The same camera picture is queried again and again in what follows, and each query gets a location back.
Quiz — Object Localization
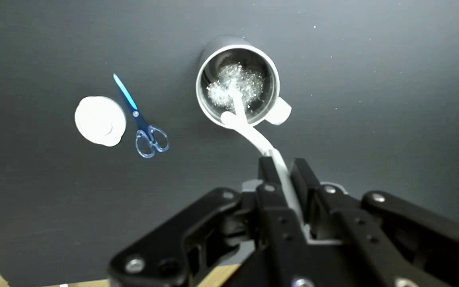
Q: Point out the blue handled scissors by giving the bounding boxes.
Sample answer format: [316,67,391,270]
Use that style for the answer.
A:
[112,72,171,160]

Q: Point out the white round case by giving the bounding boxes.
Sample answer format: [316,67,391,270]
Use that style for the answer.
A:
[74,94,128,149]

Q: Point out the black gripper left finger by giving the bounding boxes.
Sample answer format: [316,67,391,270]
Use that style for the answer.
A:
[107,157,319,287]

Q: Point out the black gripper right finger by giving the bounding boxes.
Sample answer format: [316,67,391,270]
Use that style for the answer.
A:
[292,157,459,287]

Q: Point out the stainless steel flask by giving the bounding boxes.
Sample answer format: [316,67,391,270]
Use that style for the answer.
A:
[195,35,295,129]

